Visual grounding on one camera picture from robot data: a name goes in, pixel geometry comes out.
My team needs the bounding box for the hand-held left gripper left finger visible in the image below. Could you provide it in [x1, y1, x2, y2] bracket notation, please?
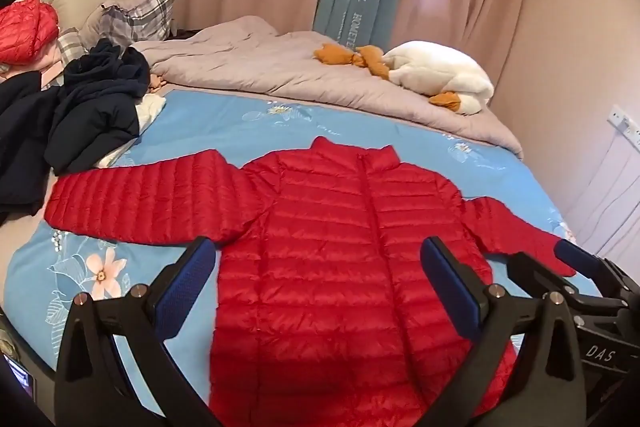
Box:
[54, 236, 218, 427]

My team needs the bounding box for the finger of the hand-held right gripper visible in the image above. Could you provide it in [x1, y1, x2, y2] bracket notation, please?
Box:
[554, 239, 640, 297]
[506, 251, 628, 313]

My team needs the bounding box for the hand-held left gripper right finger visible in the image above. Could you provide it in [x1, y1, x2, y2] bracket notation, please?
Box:
[419, 235, 587, 427]

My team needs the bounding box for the red down jacket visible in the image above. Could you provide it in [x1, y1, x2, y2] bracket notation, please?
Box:
[0, 0, 61, 65]
[44, 136, 576, 427]

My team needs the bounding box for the blue floral bed sheet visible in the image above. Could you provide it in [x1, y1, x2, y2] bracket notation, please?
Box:
[7, 88, 601, 427]

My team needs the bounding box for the white cloth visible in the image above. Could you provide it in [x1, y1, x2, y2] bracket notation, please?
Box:
[95, 94, 167, 168]

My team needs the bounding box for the black device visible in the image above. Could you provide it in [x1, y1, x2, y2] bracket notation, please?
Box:
[0, 304, 57, 425]

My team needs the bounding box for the navy hoodie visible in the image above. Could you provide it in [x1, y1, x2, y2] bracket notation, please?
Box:
[44, 38, 152, 176]

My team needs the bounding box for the dark navy garment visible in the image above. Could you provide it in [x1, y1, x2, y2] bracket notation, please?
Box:
[0, 71, 65, 228]

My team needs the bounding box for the white goose plush toy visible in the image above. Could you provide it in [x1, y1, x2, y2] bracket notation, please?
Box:
[313, 40, 496, 116]

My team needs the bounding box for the grey duvet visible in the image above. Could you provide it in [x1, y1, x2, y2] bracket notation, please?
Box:
[131, 14, 525, 160]

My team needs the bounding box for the pink cloth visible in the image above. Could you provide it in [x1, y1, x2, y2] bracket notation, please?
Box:
[32, 41, 68, 88]

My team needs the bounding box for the plaid pillow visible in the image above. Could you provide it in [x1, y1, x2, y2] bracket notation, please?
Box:
[80, 0, 183, 45]

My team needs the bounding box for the crumpled red down jacket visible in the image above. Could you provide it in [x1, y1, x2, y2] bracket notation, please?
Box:
[0, 0, 61, 65]

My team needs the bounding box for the white wall socket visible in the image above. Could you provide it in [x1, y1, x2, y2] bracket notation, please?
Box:
[606, 103, 640, 146]

